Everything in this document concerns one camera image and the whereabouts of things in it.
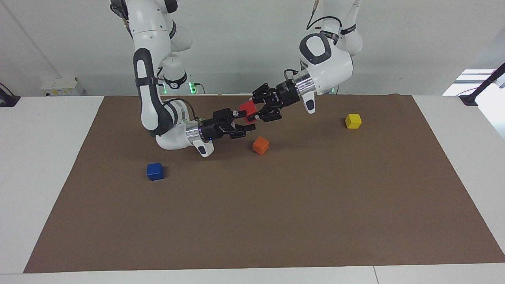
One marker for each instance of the blue cube block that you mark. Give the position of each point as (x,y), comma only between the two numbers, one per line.
(155,172)

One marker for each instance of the brown table mat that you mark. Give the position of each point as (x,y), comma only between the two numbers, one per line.
(252,213)

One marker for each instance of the white wall box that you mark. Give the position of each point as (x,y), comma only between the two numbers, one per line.
(63,86)

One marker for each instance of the small black table clamp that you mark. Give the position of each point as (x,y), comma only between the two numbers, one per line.
(8,100)

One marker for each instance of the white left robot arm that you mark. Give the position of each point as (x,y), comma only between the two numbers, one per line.
(331,67)

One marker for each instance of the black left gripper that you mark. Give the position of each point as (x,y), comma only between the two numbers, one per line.
(287,94)

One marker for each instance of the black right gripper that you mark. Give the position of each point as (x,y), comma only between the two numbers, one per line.
(217,128)

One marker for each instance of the red cube block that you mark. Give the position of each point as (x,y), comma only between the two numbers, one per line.
(247,108)

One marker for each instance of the orange cube block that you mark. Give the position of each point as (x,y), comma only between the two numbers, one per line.
(260,145)

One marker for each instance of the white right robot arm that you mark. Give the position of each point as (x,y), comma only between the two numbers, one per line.
(148,79)

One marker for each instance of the yellow cube block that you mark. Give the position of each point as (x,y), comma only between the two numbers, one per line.
(353,121)

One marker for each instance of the black clamp with pole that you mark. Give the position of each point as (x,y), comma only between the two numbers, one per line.
(483,85)

